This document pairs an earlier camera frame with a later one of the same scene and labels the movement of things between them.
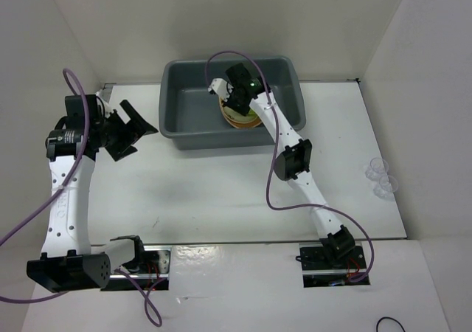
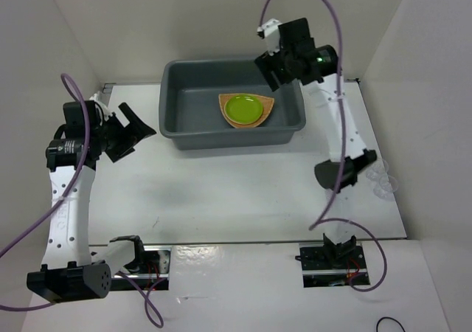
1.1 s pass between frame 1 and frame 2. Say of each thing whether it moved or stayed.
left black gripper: stayed
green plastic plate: stayed
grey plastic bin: stayed
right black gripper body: moved
